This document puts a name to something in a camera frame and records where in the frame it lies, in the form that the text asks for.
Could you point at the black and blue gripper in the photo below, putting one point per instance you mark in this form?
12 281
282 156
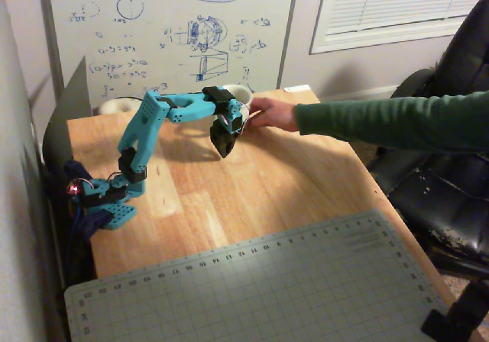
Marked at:
222 140

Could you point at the white ceramic mug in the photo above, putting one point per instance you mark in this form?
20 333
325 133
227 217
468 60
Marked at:
244 94

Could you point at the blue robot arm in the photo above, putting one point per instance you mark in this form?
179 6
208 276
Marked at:
149 117

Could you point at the forearm in green sleeve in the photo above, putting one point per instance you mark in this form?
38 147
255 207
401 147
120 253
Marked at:
382 120

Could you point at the person's bare hand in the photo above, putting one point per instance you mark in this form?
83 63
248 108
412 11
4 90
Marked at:
277 113

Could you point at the small white flat object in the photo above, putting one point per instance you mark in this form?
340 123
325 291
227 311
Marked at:
297 88

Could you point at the white round roll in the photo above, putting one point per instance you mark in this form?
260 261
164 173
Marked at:
114 107

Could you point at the dark blue table clamp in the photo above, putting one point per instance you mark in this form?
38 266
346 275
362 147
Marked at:
97 224

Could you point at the grey cutting mat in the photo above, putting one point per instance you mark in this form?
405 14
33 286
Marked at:
248 292

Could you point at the dark grey panel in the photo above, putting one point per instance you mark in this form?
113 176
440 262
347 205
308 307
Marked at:
72 97

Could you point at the white window blinds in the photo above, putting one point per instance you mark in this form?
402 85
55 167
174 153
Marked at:
401 6

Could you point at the black leather office chair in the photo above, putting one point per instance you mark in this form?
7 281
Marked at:
439 204

